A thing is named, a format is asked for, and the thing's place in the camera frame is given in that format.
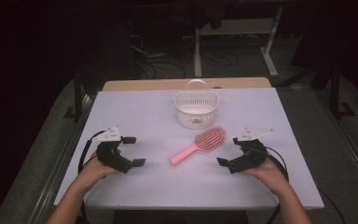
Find aluminium floor rail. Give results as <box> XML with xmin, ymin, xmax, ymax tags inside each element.
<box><xmin>315</xmin><ymin>89</ymin><xmax>358</xmax><ymax>201</ymax></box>
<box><xmin>27</xmin><ymin>92</ymin><xmax>98</xmax><ymax>224</ymax></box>

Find person's left hand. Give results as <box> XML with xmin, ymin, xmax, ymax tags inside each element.
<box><xmin>78</xmin><ymin>148</ymin><xmax>123</xmax><ymax>189</ymax></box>

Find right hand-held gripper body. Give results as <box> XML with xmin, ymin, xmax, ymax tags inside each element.
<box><xmin>227</xmin><ymin>126</ymin><xmax>276</xmax><ymax>175</ymax></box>

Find black metal stand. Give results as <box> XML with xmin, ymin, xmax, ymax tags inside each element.
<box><xmin>328</xmin><ymin>61</ymin><xmax>357</xmax><ymax>121</ymax></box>
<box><xmin>62</xmin><ymin>68</ymin><xmax>89</xmax><ymax>123</ymax></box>

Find person's right hand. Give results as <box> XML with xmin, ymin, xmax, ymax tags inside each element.
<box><xmin>241</xmin><ymin>157</ymin><xmax>289</xmax><ymax>196</ymax></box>

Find white plastic basket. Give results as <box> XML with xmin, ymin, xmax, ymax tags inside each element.
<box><xmin>173</xmin><ymin>78</ymin><xmax>220</xmax><ymax>131</ymax></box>

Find white metal table frame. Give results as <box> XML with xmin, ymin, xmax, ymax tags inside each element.
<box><xmin>193</xmin><ymin>5</ymin><xmax>284</xmax><ymax>78</ymax></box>

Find black floor cables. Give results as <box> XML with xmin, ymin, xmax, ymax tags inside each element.
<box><xmin>127</xmin><ymin>31</ymin><xmax>262</xmax><ymax>80</ymax></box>

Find pink hairbrush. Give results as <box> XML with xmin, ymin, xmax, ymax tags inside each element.
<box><xmin>169</xmin><ymin>124</ymin><xmax>227</xmax><ymax>167</ymax></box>

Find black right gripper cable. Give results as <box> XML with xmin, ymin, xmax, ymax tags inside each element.
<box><xmin>264</xmin><ymin>145</ymin><xmax>291</xmax><ymax>224</ymax></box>

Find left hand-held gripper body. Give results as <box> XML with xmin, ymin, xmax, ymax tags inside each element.
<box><xmin>91</xmin><ymin>125</ymin><xmax>134</xmax><ymax>175</ymax></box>

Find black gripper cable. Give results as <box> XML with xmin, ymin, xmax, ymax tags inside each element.
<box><xmin>264</xmin><ymin>145</ymin><xmax>291</xmax><ymax>224</ymax></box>
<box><xmin>77</xmin><ymin>130</ymin><xmax>107</xmax><ymax>175</ymax></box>

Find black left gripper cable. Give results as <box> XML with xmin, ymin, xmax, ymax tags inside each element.
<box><xmin>77</xmin><ymin>130</ymin><xmax>107</xmax><ymax>175</ymax></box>

